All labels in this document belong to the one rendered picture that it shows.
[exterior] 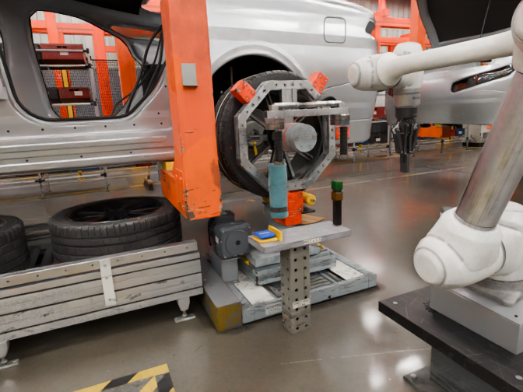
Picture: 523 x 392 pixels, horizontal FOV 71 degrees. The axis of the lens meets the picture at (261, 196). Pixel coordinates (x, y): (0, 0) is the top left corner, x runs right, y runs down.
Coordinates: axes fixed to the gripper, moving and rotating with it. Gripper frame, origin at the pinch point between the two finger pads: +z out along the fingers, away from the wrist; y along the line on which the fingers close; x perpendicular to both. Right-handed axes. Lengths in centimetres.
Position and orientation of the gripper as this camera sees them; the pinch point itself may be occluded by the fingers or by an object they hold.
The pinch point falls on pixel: (405, 162)
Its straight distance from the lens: 146.1
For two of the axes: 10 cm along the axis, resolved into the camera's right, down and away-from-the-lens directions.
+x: -4.8, -2.0, 8.6
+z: 0.8, 9.6, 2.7
